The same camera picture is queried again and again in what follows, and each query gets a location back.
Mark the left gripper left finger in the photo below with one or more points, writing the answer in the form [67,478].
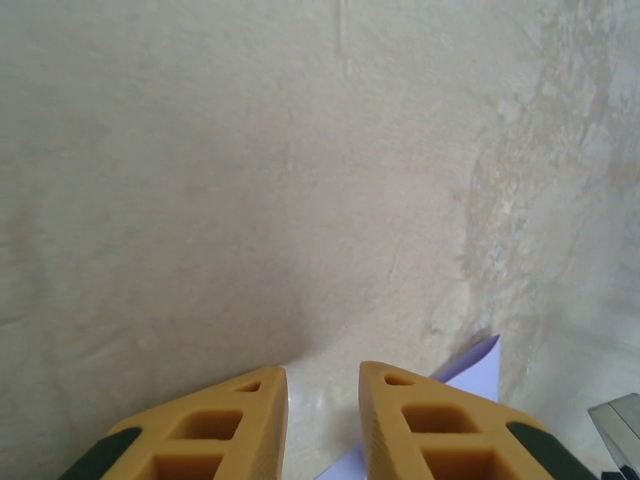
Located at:
[200,450]

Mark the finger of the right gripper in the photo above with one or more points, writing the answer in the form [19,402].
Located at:
[622,430]

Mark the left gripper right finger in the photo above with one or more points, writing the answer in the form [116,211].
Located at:
[450,450]

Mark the purple cloth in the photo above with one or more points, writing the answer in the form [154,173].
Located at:
[480,370]

